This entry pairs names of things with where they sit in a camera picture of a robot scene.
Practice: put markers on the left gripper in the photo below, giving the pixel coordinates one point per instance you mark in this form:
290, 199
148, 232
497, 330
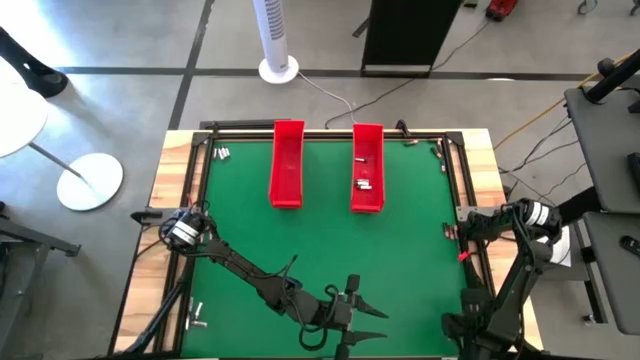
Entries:
352, 285

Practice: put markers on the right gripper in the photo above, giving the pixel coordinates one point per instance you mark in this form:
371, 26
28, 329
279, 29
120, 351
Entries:
475, 300

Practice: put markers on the red plastic bin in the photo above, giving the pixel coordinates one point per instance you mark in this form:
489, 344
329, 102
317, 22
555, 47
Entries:
286, 165
370, 145

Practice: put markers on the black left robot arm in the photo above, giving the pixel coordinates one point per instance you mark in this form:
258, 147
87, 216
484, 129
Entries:
250, 270

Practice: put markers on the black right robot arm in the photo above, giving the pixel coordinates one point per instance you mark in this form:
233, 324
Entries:
520, 280

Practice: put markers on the small red clip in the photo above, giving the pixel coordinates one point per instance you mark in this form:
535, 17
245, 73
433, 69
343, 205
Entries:
464, 256

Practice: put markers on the white paper sheet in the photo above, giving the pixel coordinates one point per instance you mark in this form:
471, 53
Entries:
562, 252

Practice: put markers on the green table mat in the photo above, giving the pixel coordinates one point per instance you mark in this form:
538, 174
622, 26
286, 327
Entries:
300, 240

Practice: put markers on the black diagonal beam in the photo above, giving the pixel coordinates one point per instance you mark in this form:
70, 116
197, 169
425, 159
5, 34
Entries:
580, 205

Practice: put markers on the grey workbench top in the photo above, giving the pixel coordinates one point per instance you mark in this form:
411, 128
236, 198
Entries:
605, 150
620, 290

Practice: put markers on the black remote control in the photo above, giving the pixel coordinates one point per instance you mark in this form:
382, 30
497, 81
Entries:
631, 246

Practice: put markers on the black clamp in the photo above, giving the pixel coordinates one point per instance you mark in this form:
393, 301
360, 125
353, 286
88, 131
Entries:
402, 129

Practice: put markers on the black flat device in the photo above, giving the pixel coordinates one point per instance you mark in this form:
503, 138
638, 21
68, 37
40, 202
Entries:
635, 172

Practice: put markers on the black flat bar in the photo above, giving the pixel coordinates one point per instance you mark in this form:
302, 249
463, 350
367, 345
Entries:
240, 124

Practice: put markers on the black pole stand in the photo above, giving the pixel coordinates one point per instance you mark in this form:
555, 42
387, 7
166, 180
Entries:
612, 77

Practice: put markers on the tall black cabinet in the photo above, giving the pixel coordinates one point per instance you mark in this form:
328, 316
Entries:
405, 35

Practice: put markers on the red power tool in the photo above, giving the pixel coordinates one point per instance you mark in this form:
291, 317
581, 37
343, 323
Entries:
501, 9

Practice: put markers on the white tower fan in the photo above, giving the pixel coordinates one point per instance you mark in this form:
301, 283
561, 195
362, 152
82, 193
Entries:
274, 30

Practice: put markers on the black caster wheel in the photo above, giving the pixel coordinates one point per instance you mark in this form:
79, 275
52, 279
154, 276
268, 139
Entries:
635, 5
588, 6

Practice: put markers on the black curved stand leg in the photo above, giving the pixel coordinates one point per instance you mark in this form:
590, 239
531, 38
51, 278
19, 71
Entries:
42, 80

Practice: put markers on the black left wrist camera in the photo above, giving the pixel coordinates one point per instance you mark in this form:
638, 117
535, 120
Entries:
341, 312

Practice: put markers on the black frame strut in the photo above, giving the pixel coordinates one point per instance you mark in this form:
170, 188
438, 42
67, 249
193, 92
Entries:
165, 310

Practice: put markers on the black aluminium table frame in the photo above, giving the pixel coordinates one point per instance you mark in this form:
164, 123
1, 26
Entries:
240, 135

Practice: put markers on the white round pedestal table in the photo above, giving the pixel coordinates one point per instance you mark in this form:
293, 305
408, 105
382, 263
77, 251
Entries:
90, 182

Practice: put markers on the grey metal cart frame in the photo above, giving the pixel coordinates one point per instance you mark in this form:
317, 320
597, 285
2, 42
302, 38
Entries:
30, 236

